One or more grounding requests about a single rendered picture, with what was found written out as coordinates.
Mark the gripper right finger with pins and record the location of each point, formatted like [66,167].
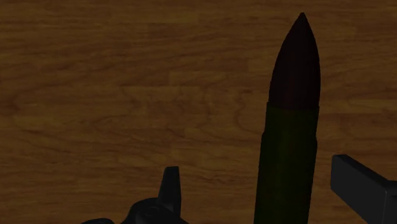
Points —
[359,183]

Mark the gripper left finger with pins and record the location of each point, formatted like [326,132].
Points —
[170,192]

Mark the green crayon with dark red tip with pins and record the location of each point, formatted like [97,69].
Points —
[287,149]

